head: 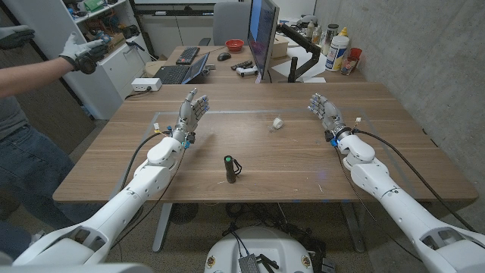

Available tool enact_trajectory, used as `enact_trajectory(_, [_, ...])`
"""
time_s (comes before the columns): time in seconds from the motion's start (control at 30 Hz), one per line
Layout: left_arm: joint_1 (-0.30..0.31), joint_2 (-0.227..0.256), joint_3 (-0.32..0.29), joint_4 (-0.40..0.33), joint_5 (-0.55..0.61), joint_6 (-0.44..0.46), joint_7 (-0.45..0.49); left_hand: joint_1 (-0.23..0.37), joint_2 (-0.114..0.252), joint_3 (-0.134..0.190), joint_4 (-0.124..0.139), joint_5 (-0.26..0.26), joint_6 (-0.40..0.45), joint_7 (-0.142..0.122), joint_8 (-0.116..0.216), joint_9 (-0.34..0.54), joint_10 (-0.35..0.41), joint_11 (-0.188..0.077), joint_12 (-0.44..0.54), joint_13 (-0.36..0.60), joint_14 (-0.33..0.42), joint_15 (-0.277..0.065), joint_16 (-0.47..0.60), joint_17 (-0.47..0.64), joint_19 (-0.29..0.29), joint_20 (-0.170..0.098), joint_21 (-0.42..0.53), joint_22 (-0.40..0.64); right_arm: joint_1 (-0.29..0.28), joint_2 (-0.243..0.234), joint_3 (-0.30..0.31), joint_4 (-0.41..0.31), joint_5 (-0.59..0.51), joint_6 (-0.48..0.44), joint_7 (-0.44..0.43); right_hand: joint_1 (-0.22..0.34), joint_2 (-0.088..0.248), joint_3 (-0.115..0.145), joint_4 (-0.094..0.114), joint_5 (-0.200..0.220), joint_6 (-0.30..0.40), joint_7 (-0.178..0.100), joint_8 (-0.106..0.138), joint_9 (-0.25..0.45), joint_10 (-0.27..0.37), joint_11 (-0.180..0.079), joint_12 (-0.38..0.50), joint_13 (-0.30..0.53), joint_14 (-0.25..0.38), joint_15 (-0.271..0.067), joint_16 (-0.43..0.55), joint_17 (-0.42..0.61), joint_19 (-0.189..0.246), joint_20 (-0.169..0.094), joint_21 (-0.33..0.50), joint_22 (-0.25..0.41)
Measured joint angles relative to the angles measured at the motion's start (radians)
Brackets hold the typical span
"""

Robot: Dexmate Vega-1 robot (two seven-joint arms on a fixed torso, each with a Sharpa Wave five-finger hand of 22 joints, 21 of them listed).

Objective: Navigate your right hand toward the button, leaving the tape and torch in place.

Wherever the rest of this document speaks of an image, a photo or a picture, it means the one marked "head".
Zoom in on person's gloved left hand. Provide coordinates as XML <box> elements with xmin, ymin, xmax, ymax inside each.
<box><xmin>0</xmin><ymin>24</ymin><xmax>36</xmax><ymax>51</ymax></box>

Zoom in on person's gloved right hand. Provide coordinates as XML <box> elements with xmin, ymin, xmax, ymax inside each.
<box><xmin>58</xmin><ymin>32</ymin><xmax>109</xmax><ymax>75</ymax></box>

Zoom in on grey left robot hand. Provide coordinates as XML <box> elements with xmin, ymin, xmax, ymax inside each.
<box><xmin>171</xmin><ymin>87</ymin><xmax>211</xmax><ymax>144</ymax></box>

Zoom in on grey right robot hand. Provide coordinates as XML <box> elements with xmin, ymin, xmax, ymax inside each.
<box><xmin>307</xmin><ymin>93</ymin><xmax>353</xmax><ymax>142</ymax></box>

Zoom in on person's bare right forearm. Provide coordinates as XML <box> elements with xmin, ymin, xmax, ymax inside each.
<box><xmin>0</xmin><ymin>56</ymin><xmax>75</xmax><ymax>99</ymax></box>

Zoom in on white shelf cabinet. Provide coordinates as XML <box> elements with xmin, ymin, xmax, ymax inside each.
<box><xmin>2</xmin><ymin>0</ymin><xmax>152</xmax><ymax>121</ymax></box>

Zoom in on cardboard box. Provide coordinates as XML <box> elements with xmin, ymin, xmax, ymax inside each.
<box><xmin>94</xmin><ymin>32</ymin><xmax>127</xmax><ymax>54</ymax></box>

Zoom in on open black laptop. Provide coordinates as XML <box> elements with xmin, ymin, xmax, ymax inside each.
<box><xmin>153</xmin><ymin>52</ymin><xmax>211</xmax><ymax>85</ymax></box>

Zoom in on clear glass cup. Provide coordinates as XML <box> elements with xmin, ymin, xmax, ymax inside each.
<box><xmin>339</xmin><ymin>55</ymin><xmax>359</xmax><ymax>76</ymax></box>

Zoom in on white power strip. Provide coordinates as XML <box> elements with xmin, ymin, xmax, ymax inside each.
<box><xmin>130</xmin><ymin>77</ymin><xmax>163</xmax><ymax>93</ymax></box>

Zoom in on wooden back desk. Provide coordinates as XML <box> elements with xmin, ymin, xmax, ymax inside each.
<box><xmin>145</xmin><ymin>45</ymin><xmax>367</xmax><ymax>84</ymax></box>

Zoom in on black keyboard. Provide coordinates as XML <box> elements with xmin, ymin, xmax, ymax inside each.
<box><xmin>175</xmin><ymin>46</ymin><xmax>201</xmax><ymax>66</ymax></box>

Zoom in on white wipes canister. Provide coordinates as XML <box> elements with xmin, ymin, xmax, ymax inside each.
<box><xmin>324</xmin><ymin>35</ymin><xmax>350</xmax><ymax>73</ymax></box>

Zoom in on white paper sheets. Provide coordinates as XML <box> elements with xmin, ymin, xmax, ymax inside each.
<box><xmin>271</xmin><ymin>45</ymin><xmax>330</xmax><ymax>83</ymax></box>

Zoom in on white game controller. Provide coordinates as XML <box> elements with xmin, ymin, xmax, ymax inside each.
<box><xmin>235</xmin><ymin>66</ymin><xmax>259</xmax><ymax>78</ymax></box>

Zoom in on black remote control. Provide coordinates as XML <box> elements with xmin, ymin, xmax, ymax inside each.
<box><xmin>230</xmin><ymin>59</ymin><xmax>254</xmax><ymax>71</ymax></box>

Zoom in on tall jar with dark lid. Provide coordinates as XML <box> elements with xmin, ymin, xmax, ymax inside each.
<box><xmin>321</xmin><ymin>24</ymin><xmax>340</xmax><ymax>56</ymax></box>

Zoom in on beige box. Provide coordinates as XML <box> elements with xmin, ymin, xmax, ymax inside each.
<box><xmin>271</xmin><ymin>33</ymin><xmax>289</xmax><ymax>59</ymax></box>

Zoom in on red bowl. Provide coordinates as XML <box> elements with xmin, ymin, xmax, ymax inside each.
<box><xmin>224</xmin><ymin>39</ymin><xmax>246</xmax><ymax>52</ymax></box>

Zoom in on round black fan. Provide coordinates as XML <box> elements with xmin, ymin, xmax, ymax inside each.
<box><xmin>169</xmin><ymin>202</ymin><xmax>199</xmax><ymax>225</ymax></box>

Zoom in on grey office chair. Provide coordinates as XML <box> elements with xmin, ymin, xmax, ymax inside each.
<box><xmin>199</xmin><ymin>2</ymin><xmax>252</xmax><ymax>47</ymax></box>

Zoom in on black computer monitor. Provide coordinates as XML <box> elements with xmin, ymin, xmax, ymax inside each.
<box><xmin>246</xmin><ymin>0</ymin><xmax>280</xmax><ymax>80</ymax></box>

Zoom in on person in grey shirt and jeans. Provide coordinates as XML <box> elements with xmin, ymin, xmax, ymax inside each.
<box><xmin>0</xmin><ymin>96</ymin><xmax>95</xmax><ymax>259</ymax></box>

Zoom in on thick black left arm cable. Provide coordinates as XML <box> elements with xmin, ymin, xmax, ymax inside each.
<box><xmin>120</xmin><ymin>130</ymin><xmax>172</xmax><ymax>190</ymax></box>

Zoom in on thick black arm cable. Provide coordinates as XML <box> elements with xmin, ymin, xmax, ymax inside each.
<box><xmin>120</xmin><ymin>130</ymin><xmax>172</xmax><ymax>190</ymax></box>
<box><xmin>352</xmin><ymin>128</ymin><xmax>477</xmax><ymax>233</ymax></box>

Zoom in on black torch with strap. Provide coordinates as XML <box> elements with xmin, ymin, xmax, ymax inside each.
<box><xmin>223</xmin><ymin>154</ymin><xmax>243</xmax><ymax>184</ymax></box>

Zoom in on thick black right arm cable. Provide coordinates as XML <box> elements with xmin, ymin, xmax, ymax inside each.
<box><xmin>352</xmin><ymin>128</ymin><xmax>477</xmax><ymax>233</ymax></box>

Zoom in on black cable bundle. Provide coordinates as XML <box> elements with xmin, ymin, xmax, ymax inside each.
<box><xmin>223</xmin><ymin>202</ymin><xmax>327</xmax><ymax>266</ymax></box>

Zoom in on robot base with cables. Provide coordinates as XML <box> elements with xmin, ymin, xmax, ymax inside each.
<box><xmin>204</xmin><ymin>226</ymin><xmax>314</xmax><ymax>273</ymax></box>

